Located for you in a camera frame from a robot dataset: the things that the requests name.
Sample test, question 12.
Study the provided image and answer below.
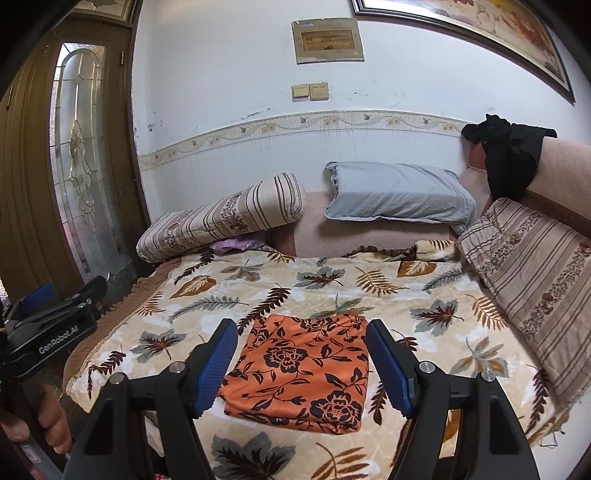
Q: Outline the orange black floral garment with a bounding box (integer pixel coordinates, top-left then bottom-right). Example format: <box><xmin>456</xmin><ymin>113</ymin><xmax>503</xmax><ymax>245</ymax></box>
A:
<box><xmin>219</xmin><ymin>309</ymin><xmax>370</xmax><ymax>435</ymax></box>

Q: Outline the person's left hand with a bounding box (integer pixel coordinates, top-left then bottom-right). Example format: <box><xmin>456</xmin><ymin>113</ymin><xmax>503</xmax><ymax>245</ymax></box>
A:
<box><xmin>1</xmin><ymin>384</ymin><xmax>72</xmax><ymax>455</ymax></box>

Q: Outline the brown door with stained glass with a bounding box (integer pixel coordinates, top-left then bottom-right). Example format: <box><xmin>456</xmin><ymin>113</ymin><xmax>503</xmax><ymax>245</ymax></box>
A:
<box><xmin>1</xmin><ymin>1</ymin><xmax>150</xmax><ymax>301</ymax></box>

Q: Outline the leaf pattern plush blanket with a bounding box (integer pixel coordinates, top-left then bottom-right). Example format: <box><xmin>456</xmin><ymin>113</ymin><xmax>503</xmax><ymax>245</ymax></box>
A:
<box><xmin>64</xmin><ymin>241</ymin><xmax>568</xmax><ymax>479</ymax></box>

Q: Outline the striped floral quilt right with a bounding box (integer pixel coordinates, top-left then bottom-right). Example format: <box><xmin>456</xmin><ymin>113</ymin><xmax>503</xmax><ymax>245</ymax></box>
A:
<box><xmin>458</xmin><ymin>198</ymin><xmax>590</xmax><ymax>406</ymax></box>

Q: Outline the purple cloth under bolster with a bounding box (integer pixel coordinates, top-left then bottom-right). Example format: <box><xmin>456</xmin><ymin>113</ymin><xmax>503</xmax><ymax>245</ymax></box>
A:
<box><xmin>209</xmin><ymin>234</ymin><xmax>266</xmax><ymax>255</ymax></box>

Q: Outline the striped floral bolster pillow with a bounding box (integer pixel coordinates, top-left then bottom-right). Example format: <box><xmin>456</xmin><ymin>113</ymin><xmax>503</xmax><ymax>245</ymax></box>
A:
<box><xmin>136</xmin><ymin>173</ymin><xmax>305</xmax><ymax>264</ymax></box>

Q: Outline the grey ruffled pillow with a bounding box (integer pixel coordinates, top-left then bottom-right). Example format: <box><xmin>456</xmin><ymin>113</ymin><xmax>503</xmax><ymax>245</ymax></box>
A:
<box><xmin>325</xmin><ymin>162</ymin><xmax>477</xmax><ymax>234</ymax></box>

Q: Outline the pink padded headboard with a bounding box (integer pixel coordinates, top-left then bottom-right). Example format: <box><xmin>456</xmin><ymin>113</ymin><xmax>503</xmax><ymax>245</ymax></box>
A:
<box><xmin>269</xmin><ymin>135</ymin><xmax>591</xmax><ymax>259</ymax></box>

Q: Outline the black garment on headboard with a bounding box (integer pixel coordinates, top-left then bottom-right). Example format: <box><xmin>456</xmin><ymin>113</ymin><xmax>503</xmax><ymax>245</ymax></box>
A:
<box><xmin>461</xmin><ymin>114</ymin><xmax>558</xmax><ymax>201</ymax></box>

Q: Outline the small framed picture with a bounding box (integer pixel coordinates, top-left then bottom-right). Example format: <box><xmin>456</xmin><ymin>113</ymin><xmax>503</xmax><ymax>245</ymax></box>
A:
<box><xmin>291</xmin><ymin>18</ymin><xmax>365</xmax><ymax>65</ymax></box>

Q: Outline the large framed painting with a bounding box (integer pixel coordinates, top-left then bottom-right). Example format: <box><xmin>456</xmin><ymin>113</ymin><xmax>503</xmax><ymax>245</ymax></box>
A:
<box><xmin>352</xmin><ymin>0</ymin><xmax>575</xmax><ymax>104</ymax></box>

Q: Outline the gold wall switch left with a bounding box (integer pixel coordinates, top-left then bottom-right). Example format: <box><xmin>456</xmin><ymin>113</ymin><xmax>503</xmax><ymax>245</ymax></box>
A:
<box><xmin>291</xmin><ymin>84</ymin><xmax>311</xmax><ymax>101</ymax></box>

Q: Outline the gold wall switch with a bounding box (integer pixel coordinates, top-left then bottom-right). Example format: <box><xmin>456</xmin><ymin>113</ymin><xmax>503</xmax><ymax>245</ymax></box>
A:
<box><xmin>308</xmin><ymin>82</ymin><xmax>329</xmax><ymax>101</ymax></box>
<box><xmin>291</xmin><ymin>84</ymin><xmax>311</xmax><ymax>101</ymax></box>

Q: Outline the gold wall switch right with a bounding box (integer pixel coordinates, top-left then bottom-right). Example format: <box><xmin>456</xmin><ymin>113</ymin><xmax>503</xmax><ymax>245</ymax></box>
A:
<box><xmin>308</xmin><ymin>82</ymin><xmax>329</xmax><ymax>101</ymax></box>

